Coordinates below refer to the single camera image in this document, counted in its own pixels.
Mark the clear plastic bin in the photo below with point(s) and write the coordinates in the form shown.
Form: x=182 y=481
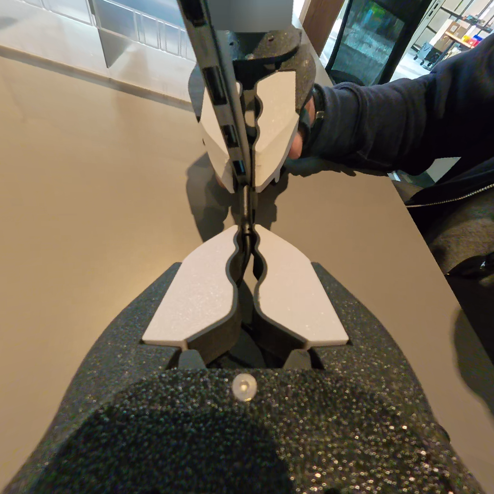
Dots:
x=46 y=23

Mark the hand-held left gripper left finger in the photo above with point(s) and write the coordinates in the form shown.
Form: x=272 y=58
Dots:
x=193 y=301

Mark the person's right hand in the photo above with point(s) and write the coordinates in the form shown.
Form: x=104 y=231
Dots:
x=296 y=148

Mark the person's right forearm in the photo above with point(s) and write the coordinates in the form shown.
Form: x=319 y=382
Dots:
x=386 y=115

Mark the metal storage shelf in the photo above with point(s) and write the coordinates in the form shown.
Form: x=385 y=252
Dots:
x=455 y=31

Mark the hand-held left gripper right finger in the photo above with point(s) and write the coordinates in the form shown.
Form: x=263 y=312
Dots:
x=297 y=301

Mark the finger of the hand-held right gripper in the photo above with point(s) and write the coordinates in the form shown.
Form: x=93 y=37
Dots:
x=278 y=115
x=216 y=146

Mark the black mesh office chair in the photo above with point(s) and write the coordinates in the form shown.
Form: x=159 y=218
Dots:
x=370 y=34

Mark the wooden support post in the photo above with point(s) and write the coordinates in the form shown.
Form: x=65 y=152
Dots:
x=320 y=19

